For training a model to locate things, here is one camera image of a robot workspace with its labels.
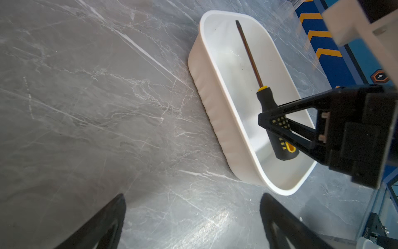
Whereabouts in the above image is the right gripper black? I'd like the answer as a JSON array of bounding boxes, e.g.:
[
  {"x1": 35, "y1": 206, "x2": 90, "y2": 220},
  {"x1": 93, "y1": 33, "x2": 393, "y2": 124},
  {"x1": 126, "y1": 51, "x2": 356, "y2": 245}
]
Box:
[{"x1": 258, "y1": 85, "x2": 398, "y2": 189}]

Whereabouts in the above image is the white plastic bin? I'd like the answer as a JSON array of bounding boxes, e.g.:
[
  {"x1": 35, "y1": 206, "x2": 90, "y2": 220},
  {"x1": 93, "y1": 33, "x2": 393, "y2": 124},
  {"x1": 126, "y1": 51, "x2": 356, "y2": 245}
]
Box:
[{"x1": 188, "y1": 10, "x2": 316, "y2": 196}]

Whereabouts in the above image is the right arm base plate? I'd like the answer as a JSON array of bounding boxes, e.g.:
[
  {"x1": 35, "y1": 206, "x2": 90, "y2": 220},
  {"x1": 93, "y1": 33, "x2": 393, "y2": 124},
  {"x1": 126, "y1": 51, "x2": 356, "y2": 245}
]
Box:
[{"x1": 362, "y1": 213, "x2": 398, "y2": 249}]

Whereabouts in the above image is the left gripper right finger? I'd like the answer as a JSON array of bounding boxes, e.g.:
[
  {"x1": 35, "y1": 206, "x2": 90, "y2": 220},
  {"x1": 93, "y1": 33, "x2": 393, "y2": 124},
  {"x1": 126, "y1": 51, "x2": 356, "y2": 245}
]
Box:
[{"x1": 260, "y1": 193, "x2": 331, "y2": 249}]

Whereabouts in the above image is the black yellow screwdriver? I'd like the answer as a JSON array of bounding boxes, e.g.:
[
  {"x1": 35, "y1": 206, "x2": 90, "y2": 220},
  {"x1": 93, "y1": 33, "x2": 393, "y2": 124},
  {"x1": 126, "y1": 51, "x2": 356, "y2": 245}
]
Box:
[{"x1": 235, "y1": 20, "x2": 299, "y2": 161}]

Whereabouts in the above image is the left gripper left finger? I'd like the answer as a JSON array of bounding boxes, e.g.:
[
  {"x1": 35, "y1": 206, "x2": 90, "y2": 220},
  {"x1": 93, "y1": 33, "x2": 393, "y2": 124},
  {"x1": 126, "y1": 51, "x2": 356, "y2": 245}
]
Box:
[{"x1": 56, "y1": 194, "x2": 126, "y2": 249}]

